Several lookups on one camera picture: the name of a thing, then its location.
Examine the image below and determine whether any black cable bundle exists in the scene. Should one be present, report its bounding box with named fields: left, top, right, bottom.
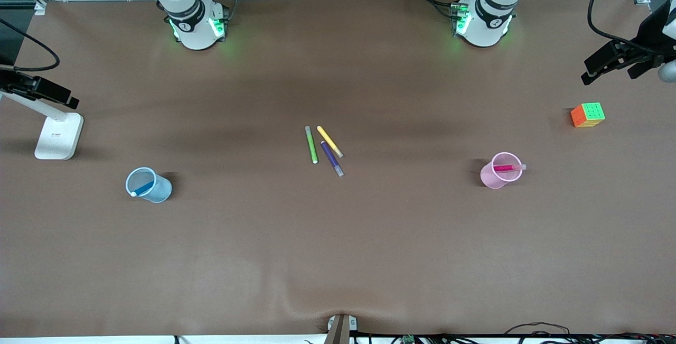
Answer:
left=504, top=322, right=676, bottom=344

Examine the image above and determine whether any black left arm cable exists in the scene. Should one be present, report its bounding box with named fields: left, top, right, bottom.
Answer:
left=586, top=0, right=642, bottom=51

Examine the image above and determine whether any yellow marker with clear cap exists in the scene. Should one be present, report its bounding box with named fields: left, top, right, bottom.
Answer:
left=316, top=125, right=344, bottom=159

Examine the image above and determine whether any purple marker with clear cap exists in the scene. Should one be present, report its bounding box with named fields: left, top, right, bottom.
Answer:
left=321, top=141, right=345, bottom=178

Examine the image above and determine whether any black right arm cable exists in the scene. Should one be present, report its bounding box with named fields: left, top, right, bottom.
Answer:
left=0, top=18, right=60, bottom=73

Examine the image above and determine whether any pink plastic cup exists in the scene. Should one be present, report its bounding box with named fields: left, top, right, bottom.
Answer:
left=480, top=152, right=523, bottom=190

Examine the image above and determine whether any light blue plastic cup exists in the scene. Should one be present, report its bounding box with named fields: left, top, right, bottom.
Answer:
left=125, top=167, right=173, bottom=203

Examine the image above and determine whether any green marker with clear cap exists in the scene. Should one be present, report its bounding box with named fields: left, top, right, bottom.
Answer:
left=305, top=126, right=319, bottom=164

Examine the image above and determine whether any metal table edge bracket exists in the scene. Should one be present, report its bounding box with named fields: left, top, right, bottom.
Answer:
left=324, top=314, right=358, bottom=344

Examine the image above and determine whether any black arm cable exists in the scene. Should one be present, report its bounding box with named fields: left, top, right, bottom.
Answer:
left=586, top=0, right=642, bottom=51
left=0, top=18, right=60, bottom=73

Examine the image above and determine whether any blue marker with clear cap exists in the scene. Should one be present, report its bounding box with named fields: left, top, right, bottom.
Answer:
left=130, top=178, right=156, bottom=197

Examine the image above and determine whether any colourful puzzle cube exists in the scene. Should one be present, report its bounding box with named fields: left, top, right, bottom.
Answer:
left=570, top=102, right=606, bottom=128

